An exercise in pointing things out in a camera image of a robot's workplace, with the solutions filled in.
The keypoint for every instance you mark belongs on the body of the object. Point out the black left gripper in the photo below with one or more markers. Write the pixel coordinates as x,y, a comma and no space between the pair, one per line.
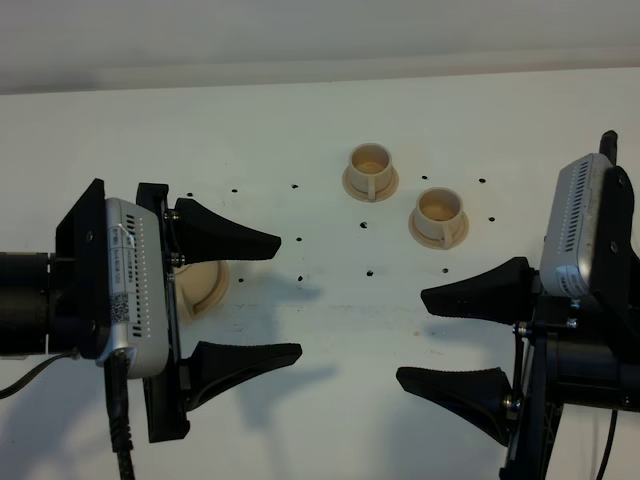
190,233

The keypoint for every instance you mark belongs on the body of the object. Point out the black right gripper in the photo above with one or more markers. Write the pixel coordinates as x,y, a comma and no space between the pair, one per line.
581,353

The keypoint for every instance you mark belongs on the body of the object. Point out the beige teapot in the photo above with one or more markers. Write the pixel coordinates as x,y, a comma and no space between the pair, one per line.
186,291

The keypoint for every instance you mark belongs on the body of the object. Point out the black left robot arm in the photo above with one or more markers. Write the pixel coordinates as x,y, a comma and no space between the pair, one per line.
27,306

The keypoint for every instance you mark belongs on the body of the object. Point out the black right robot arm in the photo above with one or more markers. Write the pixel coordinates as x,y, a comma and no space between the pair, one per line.
564,354

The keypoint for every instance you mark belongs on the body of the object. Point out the beige teapot saucer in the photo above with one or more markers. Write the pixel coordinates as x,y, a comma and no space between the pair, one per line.
212,279

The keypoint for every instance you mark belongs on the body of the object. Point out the beige front saucer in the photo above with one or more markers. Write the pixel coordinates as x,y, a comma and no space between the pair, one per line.
438,234

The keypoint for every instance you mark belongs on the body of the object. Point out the beige front teacup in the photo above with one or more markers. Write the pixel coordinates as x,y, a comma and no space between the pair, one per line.
439,203

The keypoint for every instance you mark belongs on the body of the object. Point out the beige teacup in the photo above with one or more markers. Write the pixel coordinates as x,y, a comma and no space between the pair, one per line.
369,168
439,203

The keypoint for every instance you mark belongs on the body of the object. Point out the beige rear saucer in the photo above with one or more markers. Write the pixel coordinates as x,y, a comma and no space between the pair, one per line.
381,195

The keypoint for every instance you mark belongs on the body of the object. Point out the beige rear teacup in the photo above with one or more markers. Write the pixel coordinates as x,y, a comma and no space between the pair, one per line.
369,168

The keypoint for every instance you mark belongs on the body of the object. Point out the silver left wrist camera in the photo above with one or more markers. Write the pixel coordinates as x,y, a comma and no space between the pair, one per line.
137,300

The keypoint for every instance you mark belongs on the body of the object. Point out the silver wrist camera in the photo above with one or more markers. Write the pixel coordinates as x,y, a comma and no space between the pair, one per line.
137,300
567,259

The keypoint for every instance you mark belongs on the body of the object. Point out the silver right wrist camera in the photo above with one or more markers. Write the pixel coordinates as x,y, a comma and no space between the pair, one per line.
567,259

